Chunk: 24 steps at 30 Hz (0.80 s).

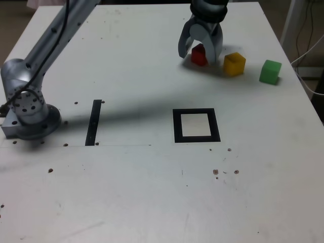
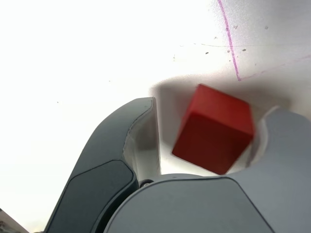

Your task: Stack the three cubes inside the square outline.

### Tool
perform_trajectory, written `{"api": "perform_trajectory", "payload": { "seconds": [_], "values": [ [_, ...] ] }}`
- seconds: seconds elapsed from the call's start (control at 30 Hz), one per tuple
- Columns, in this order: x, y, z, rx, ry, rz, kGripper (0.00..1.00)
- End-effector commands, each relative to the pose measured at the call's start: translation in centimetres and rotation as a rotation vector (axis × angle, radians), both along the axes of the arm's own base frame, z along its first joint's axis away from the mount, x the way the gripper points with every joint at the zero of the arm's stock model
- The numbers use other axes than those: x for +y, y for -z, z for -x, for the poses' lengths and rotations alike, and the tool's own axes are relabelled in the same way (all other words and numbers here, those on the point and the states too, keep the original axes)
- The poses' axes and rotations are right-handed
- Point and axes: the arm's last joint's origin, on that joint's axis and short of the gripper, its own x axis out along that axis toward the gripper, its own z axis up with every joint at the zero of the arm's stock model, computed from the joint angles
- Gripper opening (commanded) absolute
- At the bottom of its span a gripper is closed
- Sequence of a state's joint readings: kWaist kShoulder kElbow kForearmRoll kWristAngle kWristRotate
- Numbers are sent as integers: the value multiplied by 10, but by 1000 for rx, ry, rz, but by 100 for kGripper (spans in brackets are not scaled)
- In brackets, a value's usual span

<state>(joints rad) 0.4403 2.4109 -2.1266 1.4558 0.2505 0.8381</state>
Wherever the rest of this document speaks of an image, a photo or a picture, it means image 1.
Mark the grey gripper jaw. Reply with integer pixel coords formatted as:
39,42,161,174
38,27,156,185
190,21,224,65
178,15,197,59

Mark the red cube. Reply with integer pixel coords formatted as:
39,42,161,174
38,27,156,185
191,44,210,67

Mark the yellow cube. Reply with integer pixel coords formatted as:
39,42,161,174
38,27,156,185
223,52,247,77

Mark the green cube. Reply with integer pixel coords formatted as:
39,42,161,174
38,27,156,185
259,59,282,85

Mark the black tape square outline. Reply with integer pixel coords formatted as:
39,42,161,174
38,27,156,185
172,108,221,143

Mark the white furniture leg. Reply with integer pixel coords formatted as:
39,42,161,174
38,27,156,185
279,0,302,49

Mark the white furniture base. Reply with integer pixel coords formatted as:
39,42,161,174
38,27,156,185
294,66,324,80

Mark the black tape strip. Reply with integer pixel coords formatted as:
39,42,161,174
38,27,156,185
85,99,102,147

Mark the thin black hanging cable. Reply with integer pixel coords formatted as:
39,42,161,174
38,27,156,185
306,0,320,59
295,0,312,59

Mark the white cable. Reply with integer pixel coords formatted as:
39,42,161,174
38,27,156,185
291,34,324,96

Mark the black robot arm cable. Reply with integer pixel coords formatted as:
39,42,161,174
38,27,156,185
0,0,71,112

